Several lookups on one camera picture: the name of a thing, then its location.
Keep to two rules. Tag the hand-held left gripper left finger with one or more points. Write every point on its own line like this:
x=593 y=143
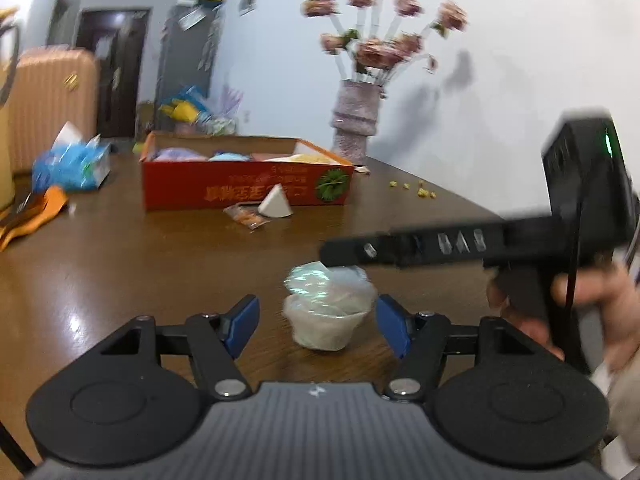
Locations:
x=242 y=327

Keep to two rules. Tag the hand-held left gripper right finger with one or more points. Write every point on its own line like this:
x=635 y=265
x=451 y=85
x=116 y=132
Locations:
x=392 y=327

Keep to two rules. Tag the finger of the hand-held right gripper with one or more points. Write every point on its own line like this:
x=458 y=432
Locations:
x=415 y=247

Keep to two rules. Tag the clear plastic cup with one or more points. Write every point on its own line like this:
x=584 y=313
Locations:
x=325 y=315

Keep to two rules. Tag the red cardboard box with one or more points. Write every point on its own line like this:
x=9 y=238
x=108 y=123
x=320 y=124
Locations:
x=225 y=187

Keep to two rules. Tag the yellow and white plush toy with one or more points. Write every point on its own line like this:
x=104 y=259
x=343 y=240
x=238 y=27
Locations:
x=305 y=158

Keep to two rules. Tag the light blue plush toy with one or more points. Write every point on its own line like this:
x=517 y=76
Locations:
x=229 y=157

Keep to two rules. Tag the purple fluffy towel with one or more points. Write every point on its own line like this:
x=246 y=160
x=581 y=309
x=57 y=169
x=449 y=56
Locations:
x=180 y=155

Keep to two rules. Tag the person's right forearm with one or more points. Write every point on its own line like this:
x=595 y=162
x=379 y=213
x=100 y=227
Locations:
x=625 y=405

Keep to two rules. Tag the person's right hand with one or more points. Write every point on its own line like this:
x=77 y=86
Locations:
x=615 y=310

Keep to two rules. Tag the scattered yellow petals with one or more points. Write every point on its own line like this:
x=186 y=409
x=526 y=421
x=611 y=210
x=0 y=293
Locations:
x=422 y=191

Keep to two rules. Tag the small white scrap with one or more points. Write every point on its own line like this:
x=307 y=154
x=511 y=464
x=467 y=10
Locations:
x=361 y=169

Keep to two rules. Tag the small clear snack packet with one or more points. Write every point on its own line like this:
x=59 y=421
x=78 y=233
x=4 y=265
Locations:
x=247 y=217

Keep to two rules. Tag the white paper cone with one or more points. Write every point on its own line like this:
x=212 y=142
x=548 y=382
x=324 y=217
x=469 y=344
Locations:
x=276 y=205

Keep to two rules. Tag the ribbed pink vase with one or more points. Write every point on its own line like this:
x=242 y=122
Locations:
x=356 y=115

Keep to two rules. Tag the pink artificial flower bouquet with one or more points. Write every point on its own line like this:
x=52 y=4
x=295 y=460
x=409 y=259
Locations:
x=380 y=45

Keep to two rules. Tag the blue and yellow toy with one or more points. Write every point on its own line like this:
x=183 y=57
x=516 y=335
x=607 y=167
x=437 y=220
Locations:
x=182 y=107

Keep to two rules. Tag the blue plastic tissue bag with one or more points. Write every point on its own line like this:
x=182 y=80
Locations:
x=72 y=167

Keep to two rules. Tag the grey refrigerator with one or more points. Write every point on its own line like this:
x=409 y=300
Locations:
x=187 y=55

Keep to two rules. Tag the dark brown door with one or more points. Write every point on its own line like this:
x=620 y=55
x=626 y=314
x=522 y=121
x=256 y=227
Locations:
x=117 y=70

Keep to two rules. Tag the peach ribbed suitcase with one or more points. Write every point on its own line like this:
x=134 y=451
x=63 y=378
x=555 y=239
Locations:
x=50 y=105

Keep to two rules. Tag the yellow thermos jug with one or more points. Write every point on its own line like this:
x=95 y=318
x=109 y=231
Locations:
x=6 y=135

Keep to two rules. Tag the grey interior door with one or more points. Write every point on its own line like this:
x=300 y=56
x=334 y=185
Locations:
x=59 y=17

